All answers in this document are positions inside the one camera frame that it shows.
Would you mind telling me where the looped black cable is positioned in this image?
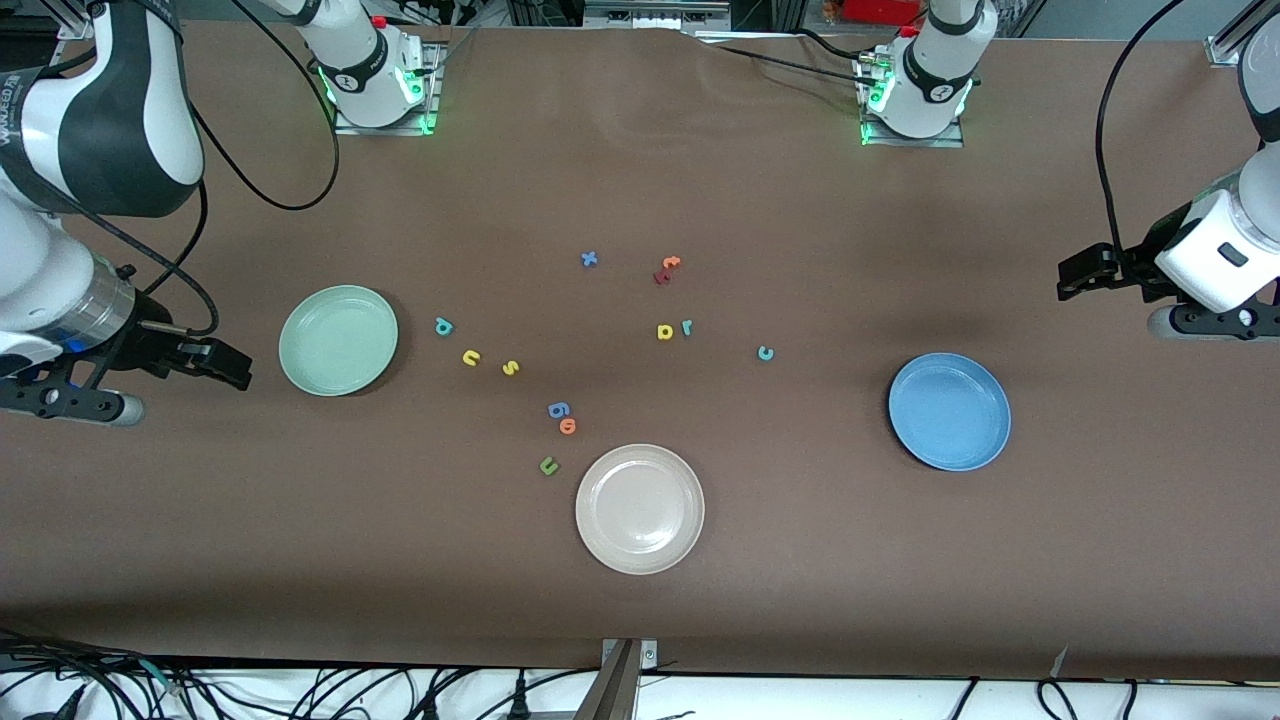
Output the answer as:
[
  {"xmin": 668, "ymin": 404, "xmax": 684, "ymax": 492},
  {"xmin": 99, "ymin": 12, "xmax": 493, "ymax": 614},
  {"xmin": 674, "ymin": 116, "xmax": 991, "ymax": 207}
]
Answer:
[{"xmin": 1035, "ymin": 678, "xmax": 1081, "ymax": 720}]

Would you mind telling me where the blue plate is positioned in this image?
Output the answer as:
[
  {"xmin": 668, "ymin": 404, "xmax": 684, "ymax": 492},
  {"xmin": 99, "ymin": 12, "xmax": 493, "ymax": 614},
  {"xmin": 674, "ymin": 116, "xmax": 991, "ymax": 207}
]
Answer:
[{"xmin": 888, "ymin": 352, "xmax": 1012, "ymax": 472}]

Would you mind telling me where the brown table cover mat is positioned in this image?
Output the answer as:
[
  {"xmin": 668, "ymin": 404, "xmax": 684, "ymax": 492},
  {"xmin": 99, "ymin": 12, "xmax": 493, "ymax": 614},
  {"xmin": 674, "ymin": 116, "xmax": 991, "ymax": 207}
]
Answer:
[{"xmin": 0, "ymin": 20, "xmax": 1280, "ymax": 681}]

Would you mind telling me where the green plate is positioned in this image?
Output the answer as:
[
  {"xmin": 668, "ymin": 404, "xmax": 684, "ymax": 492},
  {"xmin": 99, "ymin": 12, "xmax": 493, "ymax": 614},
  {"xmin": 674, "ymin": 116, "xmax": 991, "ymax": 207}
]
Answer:
[{"xmin": 278, "ymin": 285, "xmax": 400, "ymax": 398}]

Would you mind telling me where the beige plate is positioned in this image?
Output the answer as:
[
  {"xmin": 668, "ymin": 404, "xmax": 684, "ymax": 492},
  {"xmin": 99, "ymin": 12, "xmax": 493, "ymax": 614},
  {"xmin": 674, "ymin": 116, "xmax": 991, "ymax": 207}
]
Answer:
[{"xmin": 575, "ymin": 443, "xmax": 706, "ymax": 576}]

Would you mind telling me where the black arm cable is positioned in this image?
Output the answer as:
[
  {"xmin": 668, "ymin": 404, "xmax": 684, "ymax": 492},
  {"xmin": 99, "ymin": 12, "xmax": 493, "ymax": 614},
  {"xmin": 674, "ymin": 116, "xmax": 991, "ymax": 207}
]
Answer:
[
  {"xmin": 55, "ymin": 0, "xmax": 341, "ymax": 336},
  {"xmin": 1095, "ymin": 0, "xmax": 1191, "ymax": 259}
]

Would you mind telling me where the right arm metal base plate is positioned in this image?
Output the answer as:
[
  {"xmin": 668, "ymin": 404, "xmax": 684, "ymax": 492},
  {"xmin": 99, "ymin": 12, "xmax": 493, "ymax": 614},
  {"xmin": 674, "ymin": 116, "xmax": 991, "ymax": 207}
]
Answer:
[{"xmin": 333, "ymin": 40, "xmax": 443, "ymax": 136}]

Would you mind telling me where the red box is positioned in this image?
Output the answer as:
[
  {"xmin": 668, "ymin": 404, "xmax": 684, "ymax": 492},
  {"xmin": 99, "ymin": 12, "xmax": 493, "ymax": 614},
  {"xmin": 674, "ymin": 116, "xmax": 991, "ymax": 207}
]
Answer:
[{"xmin": 840, "ymin": 0, "xmax": 926, "ymax": 26}]

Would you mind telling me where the teal cable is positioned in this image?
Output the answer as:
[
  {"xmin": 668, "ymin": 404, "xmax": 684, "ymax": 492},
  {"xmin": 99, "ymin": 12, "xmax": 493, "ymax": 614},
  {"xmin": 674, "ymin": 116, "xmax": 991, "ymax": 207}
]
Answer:
[{"xmin": 138, "ymin": 655, "xmax": 189, "ymax": 698}]

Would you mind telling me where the black base cable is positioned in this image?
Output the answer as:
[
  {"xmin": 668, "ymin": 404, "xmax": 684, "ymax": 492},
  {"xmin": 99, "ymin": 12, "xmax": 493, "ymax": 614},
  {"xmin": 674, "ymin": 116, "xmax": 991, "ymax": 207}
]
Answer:
[
  {"xmin": 695, "ymin": 38, "xmax": 869, "ymax": 81},
  {"xmin": 793, "ymin": 28, "xmax": 889, "ymax": 61}
]

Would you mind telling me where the aluminium frame profile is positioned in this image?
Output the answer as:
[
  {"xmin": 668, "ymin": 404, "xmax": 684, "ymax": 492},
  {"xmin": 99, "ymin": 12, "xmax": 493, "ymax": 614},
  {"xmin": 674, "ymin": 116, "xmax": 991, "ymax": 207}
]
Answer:
[
  {"xmin": 1205, "ymin": 0, "xmax": 1280, "ymax": 69},
  {"xmin": 50, "ymin": 0, "xmax": 101, "ymax": 41}
]

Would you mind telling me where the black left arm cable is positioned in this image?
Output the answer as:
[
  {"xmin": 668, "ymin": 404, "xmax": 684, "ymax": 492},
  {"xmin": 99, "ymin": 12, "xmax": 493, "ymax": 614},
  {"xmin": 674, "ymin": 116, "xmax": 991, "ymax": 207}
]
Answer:
[{"xmin": 1095, "ymin": 0, "xmax": 1191, "ymax": 259}]

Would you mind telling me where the metal table bracket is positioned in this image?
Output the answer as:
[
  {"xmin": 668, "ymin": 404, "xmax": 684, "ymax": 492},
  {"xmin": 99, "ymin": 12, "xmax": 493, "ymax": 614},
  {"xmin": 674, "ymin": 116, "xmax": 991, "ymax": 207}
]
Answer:
[{"xmin": 575, "ymin": 638, "xmax": 661, "ymax": 720}]

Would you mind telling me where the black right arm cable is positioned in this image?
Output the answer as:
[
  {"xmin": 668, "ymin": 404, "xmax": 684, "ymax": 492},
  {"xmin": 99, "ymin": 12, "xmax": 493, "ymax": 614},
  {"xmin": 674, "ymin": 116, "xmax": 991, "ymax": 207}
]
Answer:
[{"xmin": 55, "ymin": 0, "xmax": 341, "ymax": 336}]

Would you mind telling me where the grey metal box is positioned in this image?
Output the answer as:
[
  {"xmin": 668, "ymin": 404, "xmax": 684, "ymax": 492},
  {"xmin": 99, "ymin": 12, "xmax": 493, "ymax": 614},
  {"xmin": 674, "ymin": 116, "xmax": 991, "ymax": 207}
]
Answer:
[{"xmin": 583, "ymin": 0, "xmax": 733, "ymax": 31}]

